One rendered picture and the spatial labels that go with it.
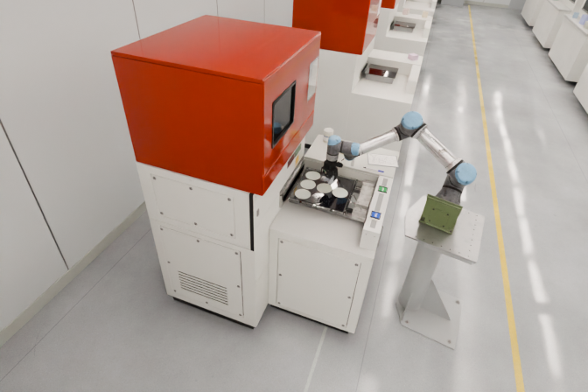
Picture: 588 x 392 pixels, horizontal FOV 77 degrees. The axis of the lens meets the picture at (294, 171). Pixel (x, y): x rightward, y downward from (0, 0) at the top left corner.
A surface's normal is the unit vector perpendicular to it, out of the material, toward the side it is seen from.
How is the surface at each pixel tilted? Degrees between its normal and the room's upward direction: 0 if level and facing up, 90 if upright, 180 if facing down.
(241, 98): 90
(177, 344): 0
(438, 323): 0
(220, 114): 90
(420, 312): 0
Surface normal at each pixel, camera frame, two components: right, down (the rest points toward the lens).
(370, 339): 0.05, -0.81
